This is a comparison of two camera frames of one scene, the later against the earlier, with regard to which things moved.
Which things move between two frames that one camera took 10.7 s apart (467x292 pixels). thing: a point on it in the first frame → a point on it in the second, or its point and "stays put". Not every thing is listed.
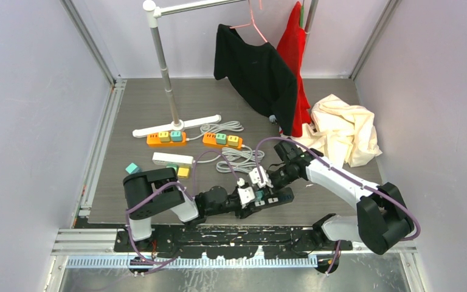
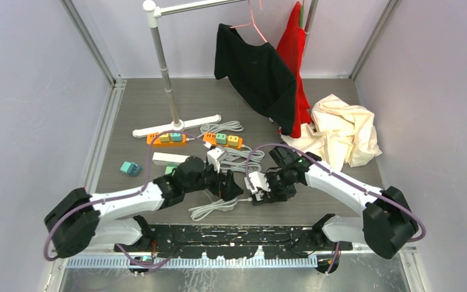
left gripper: x=238 y=211 → x=228 y=190
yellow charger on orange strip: x=233 y=140 stays put
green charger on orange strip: x=221 y=139 stays put
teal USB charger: x=132 y=168 stays put
